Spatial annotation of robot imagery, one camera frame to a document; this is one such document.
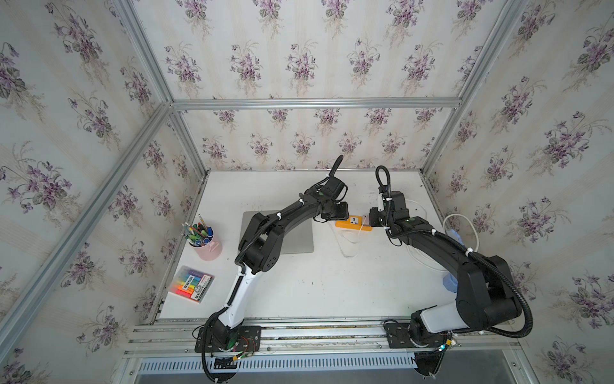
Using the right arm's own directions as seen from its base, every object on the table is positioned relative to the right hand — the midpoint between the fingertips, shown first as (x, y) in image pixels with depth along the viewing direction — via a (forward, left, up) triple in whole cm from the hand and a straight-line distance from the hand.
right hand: (378, 211), depth 91 cm
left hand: (+1, +12, -5) cm, 13 cm away
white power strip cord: (+6, -34, -14) cm, 37 cm away
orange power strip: (+1, +8, -9) cm, 12 cm away
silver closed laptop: (-9, +31, -7) cm, 33 cm away
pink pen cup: (-14, +64, +2) cm, 66 cm away
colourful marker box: (-26, +68, -9) cm, 73 cm away
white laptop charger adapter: (-8, +7, +6) cm, 12 cm away
